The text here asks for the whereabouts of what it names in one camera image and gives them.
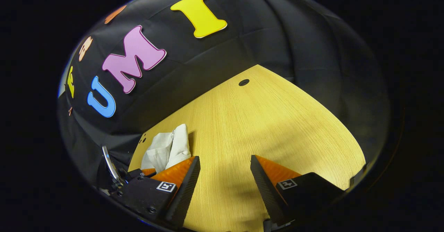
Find black backdrop cloth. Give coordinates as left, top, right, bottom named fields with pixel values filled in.
left=57, top=0, right=391, bottom=191

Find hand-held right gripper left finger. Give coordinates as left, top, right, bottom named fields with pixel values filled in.
left=119, top=156, right=202, bottom=230

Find white jeans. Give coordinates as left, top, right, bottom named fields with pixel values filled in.
left=140, top=123, right=192, bottom=173

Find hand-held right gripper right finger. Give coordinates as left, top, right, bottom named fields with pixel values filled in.
left=250, top=155, right=347, bottom=229

